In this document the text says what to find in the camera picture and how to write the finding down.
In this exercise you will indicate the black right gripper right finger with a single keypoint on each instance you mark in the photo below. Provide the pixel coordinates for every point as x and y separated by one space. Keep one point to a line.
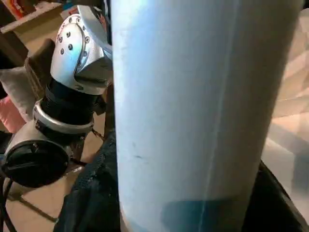
272 212

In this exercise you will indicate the pink cushion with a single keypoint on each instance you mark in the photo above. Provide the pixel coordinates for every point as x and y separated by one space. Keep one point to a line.
9 116

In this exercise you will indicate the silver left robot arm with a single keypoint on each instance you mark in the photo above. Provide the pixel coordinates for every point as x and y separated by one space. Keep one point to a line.
72 53

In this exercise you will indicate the white plastic table leg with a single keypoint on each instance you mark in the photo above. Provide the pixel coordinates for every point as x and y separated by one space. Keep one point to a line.
193 108

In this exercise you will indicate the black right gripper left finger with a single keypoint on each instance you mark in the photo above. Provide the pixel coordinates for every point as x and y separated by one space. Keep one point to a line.
96 198

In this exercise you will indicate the white plastic table top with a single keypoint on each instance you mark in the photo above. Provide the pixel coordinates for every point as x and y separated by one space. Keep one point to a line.
294 96

